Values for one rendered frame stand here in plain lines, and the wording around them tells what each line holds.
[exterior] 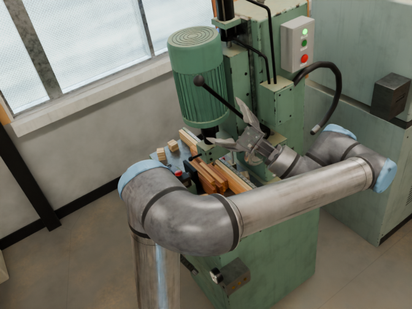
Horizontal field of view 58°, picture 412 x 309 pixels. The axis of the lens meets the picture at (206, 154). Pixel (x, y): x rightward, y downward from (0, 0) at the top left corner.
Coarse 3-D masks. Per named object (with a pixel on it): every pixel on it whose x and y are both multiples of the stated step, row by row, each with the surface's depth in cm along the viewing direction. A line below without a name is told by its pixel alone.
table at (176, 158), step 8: (184, 144) 176; (168, 152) 174; (176, 152) 173; (184, 152) 172; (168, 160) 169; (176, 160) 168; (184, 168) 163; (200, 192) 151; (224, 192) 149; (232, 192) 148
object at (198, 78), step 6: (198, 78) 110; (198, 84) 111; (204, 84) 113; (210, 90) 115; (216, 96) 118; (222, 102) 121; (228, 102) 123; (234, 108) 125; (240, 114) 128; (264, 126) 137; (264, 132) 137; (270, 132) 142; (264, 138) 138
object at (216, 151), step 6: (216, 132) 152; (222, 132) 151; (216, 138) 149; (222, 138) 148; (228, 138) 148; (198, 144) 147; (204, 144) 147; (198, 150) 149; (204, 150) 144; (210, 150) 145; (216, 150) 146; (222, 150) 148; (228, 150) 150; (204, 156) 146; (210, 156) 146; (216, 156) 148; (210, 162) 148
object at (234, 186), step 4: (192, 148) 167; (196, 148) 166; (220, 172) 152; (224, 172) 152; (224, 176) 150; (228, 176) 150; (228, 180) 148; (232, 180) 148; (228, 184) 149; (232, 184) 146; (236, 184) 146; (232, 188) 147; (236, 188) 144; (240, 188) 144; (236, 192) 146; (240, 192) 142
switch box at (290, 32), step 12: (288, 24) 122; (300, 24) 121; (312, 24) 123; (288, 36) 122; (300, 36) 122; (312, 36) 126; (288, 48) 125; (300, 48) 125; (312, 48) 128; (288, 60) 128; (300, 60) 128; (312, 60) 131
